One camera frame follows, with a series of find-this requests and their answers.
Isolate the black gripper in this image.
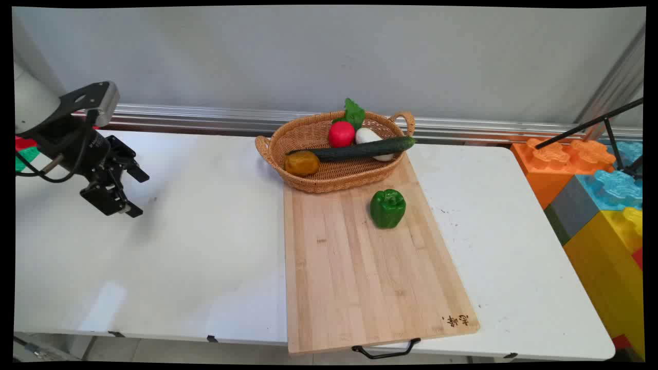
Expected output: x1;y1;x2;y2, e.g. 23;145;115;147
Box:
32;117;150;218

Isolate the yellow-brown toy potato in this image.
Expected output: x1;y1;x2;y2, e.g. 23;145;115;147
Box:
284;151;320;178

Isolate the woven wicker basket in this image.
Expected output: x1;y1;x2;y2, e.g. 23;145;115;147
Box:
255;110;416;194

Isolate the red radish with green leaves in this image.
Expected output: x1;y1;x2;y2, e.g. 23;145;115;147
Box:
328;98;366;149

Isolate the dark green cucumber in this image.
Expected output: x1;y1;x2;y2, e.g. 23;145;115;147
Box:
286;136;416;163

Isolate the white toy vegetable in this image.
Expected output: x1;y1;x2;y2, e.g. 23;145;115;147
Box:
355;127;395;162

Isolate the wooden cutting board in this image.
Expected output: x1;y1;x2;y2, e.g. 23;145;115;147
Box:
283;152;481;355

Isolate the green bell pepper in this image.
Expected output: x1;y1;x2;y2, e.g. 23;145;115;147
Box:
370;189;407;229

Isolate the orange foam block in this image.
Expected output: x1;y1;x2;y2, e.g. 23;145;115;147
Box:
510;137;616;210

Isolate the grey foam block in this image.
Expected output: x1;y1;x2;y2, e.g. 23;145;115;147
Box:
544;175;599;246

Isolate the black tripod stand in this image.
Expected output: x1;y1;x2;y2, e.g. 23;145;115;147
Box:
535;98;644;179

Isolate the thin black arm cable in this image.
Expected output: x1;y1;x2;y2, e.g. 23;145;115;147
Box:
15;110;98;184

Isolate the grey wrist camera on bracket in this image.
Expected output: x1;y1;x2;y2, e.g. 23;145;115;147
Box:
59;81;120;127

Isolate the aluminium rail along wall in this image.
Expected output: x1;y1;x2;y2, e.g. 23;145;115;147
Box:
72;103;643;143

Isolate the black table carry handle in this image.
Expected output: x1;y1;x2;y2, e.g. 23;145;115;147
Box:
352;338;422;359

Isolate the diagonal aluminium post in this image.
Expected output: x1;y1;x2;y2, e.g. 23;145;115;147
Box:
573;26;646;142

